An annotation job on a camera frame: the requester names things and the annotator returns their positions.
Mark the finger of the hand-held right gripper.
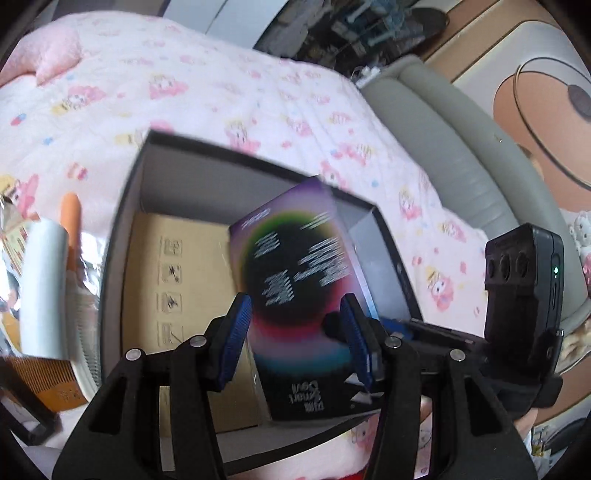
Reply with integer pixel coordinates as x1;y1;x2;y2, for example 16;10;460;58
379;318;485;374

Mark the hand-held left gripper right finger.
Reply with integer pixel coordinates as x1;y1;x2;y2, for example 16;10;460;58
339;294;539;480

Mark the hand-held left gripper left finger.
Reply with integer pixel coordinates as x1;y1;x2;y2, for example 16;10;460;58
52;293;254;480

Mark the black box with colourful ring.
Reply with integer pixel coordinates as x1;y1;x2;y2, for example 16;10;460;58
228;178;393;423

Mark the black cardboard container box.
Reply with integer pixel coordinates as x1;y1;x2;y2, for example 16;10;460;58
99;129;426;437

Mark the person's right forearm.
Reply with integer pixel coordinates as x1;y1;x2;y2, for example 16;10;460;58
510;408;539;439

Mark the brown cardboard box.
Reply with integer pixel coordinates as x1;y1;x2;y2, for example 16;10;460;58
121;212;264;437

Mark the white plush toy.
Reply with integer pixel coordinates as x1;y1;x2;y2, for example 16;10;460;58
566;208;591;287

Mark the white ribbed object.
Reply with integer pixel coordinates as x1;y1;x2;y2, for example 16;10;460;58
68;286;103;400

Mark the orange cylindrical object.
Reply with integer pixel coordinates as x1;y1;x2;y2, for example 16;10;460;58
60;193;84;287

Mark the orange ribbed object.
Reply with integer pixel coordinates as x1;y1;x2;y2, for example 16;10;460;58
0;355;88;414

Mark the pink cartoon printed blanket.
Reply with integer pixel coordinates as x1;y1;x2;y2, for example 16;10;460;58
0;11;490;480

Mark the cluttered dark shelf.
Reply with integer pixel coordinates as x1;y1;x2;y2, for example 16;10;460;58
254;0;451;79

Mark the white wardrobe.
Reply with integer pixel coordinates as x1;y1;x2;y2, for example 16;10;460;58
161;0;296;35

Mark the pink plush pillow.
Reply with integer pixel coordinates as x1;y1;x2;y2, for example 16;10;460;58
34;25;86;86

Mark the grey padded bed frame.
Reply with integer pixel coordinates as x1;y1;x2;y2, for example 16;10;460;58
360;55;591;333

